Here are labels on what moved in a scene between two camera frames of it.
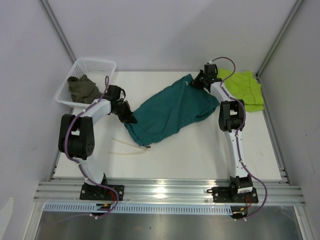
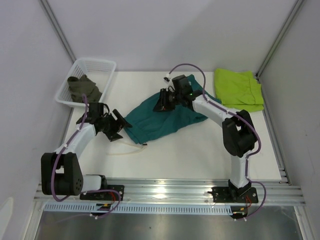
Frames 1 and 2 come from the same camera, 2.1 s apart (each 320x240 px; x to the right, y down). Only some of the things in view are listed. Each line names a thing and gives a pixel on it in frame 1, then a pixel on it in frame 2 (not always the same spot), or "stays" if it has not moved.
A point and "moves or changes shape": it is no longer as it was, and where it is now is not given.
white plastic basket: x=95 y=70 stays
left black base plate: x=99 y=192 stays
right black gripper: x=195 y=83 -> x=162 y=105
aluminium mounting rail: x=270 y=192 stays
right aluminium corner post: x=298 y=3 stays
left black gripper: x=128 y=118 -> x=112 y=135
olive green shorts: x=83 y=89 stays
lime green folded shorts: x=245 y=86 stays
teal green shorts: x=165 y=113 moves or changes shape
